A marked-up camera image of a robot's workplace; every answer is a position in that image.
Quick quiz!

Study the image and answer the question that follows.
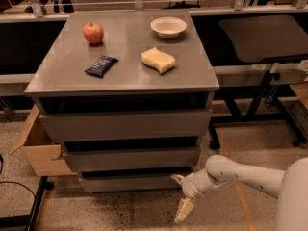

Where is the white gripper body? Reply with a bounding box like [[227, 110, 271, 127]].
[[182, 168, 214, 200]]

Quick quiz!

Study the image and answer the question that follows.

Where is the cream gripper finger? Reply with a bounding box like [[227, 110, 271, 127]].
[[170, 174, 185, 186], [174, 198, 194, 223]]

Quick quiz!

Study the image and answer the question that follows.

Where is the grey bottom drawer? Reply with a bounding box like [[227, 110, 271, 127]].
[[79, 173, 179, 193]]

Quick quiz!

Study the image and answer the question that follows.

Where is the grey drawer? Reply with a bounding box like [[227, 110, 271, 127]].
[[39, 109, 211, 141], [64, 147, 200, 172], [79, 173, 179, 193]]

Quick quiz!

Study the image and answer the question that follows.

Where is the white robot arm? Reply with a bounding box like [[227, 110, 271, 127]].
[[171, 155, 308, 231]]

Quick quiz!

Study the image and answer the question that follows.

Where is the grey middle drawer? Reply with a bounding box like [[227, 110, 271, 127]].
[[64, 147, 200, 172]]

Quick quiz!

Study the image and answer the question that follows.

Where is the grey top drawer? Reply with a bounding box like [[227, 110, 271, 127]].
[[39, 109, 211, 141]]

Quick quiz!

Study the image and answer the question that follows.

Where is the grey drawer cabinet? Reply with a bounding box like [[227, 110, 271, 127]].
[[25, 10, 218, 179]]

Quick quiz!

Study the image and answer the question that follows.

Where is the yellow sponge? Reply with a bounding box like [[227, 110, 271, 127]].
[[141, 47, 175, 74]]

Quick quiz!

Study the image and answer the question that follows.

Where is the dark snack bag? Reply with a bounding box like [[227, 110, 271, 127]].
[[85, 55, 118, 78]]

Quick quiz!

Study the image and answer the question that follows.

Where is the cardboard box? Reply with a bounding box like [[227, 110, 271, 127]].
[[10, 105, 75, 176]]

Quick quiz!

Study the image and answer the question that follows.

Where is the black side table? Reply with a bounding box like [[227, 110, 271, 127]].
[[204, 13, 308, 149]]

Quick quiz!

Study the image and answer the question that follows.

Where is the white bowl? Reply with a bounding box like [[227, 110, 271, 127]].
[[151, 17, 187, 39]]

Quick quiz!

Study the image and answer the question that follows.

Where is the red apple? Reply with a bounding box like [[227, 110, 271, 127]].
[[83, 22, 104, 45]]

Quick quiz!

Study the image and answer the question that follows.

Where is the metal railing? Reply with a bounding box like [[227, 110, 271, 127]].
[[0, 0, 308, 25]]

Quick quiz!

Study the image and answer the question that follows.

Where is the black floor frame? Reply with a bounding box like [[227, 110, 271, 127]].
[[0, 176, 55, 231]]

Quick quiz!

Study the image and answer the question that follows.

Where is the black cable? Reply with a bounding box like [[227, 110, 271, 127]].
[[0, 153, 37, 200]]

